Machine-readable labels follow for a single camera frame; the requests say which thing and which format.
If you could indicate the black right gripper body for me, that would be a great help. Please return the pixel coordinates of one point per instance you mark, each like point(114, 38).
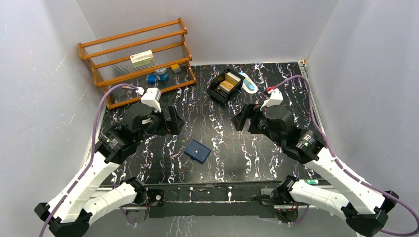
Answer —
point(262, 127)

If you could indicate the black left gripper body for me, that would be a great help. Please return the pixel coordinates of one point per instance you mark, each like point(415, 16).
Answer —
point(168, 120)

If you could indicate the blue leather card holder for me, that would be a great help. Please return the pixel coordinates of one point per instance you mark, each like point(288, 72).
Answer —
point(197, 151)

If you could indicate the black card box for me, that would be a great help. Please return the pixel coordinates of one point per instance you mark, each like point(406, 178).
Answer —
point(219, 95)

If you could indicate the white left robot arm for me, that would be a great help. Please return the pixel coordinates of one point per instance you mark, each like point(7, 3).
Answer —
point(73, 211)

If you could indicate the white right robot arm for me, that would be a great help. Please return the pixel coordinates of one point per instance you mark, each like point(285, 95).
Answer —
point(365, 211)

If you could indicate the gold card in box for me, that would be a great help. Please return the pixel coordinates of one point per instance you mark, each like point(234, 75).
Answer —
point(226, 86)

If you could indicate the white card stack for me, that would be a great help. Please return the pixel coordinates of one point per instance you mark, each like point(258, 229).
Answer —
point(232, 78)

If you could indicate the teal oval blister pack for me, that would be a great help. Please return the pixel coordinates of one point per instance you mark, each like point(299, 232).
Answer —
point(248, 85)

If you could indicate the blue small cap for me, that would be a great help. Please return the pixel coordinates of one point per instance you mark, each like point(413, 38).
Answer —
point(151, 78)

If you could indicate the blue round tin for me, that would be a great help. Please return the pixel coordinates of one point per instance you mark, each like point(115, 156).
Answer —
point(162, 74)

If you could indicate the yellow grey small block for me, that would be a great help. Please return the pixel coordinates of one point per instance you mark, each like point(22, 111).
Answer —
point(175, 68)

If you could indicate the orange wooden shelf rack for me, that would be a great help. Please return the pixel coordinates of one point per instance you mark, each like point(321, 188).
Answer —
point(157, 55)

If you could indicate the white green small box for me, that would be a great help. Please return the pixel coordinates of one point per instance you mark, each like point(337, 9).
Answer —
point(142, 59)

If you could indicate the green white marker pen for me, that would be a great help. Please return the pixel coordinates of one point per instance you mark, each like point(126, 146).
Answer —
point(312, 181)

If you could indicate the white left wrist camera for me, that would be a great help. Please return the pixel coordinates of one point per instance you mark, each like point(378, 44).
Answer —
point(150, 97)

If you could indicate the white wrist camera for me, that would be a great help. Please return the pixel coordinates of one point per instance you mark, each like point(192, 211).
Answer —
point(150, 97)
point(274, 97)

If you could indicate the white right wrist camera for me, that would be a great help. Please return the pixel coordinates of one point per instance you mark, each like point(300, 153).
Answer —
point(274, 97)

